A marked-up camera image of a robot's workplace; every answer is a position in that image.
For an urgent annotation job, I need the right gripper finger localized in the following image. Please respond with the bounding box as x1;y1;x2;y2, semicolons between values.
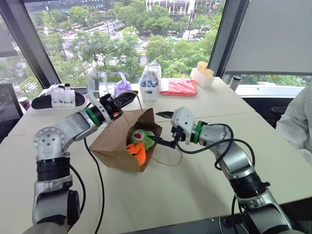
155;110;175;119
149;136;177;149

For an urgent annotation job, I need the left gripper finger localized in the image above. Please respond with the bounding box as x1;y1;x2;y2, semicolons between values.
117;97;136;110
116;91;139;102

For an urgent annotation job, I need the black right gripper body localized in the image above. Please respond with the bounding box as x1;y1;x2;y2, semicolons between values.
171;125;187;148

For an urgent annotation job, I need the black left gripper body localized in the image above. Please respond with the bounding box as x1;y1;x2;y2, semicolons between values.
98;93;123;121

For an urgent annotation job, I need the green plush toy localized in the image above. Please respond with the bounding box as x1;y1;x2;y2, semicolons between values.
129;129;156;151

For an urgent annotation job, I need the brown paper bag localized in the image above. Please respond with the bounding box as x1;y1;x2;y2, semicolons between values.
89;90;183;173

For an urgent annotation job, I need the purple plastic bag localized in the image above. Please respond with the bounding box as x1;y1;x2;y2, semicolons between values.
114;72;133;97

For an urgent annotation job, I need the orange plush toy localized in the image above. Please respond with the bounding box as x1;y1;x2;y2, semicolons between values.
126;142;147;167

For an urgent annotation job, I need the white bin with blue items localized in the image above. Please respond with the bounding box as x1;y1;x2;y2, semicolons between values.
138;60;162;103

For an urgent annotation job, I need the clear plastic container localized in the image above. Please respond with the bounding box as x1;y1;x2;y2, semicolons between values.
92;76;117;98

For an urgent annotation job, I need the red plastic packet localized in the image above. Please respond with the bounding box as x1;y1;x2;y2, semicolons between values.
159;78;198;97

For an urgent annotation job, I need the white box with yellow cups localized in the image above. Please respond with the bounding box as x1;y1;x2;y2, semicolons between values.
190;60;215;89

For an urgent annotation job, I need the black and white slipper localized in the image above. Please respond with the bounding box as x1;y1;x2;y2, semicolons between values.
31;83;87;113

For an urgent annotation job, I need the red and white can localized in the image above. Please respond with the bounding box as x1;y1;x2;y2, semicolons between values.
18;97;32;112

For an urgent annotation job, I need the dark seat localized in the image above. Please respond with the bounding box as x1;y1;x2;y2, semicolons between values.
242;97;291;129

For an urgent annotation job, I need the black chair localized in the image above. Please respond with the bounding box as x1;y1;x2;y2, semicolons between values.
0;82;24;145

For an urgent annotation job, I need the person in white clothes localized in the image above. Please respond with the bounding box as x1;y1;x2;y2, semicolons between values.
275;84;312;167

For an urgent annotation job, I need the grey roller blind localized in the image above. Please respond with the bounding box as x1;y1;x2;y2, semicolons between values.
223;0;312;76

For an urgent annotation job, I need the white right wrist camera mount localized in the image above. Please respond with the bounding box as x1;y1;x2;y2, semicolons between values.
170;106;196;146

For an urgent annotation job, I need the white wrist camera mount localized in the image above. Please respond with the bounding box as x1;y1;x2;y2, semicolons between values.
87;72;112;124
170;106;196;146

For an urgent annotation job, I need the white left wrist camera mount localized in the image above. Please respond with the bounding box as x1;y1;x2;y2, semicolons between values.
87;72;112;124

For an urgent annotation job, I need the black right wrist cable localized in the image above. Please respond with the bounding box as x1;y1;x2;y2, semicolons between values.
175;123;256;171

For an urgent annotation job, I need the long black left arm cable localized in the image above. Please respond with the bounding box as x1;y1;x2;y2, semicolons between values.
83;138;106;234

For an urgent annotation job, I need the short black left arm cable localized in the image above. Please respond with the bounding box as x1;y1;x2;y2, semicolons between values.
67;164;87;232

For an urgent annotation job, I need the black right arm base cable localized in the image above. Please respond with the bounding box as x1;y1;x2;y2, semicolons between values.
231;194;245;234

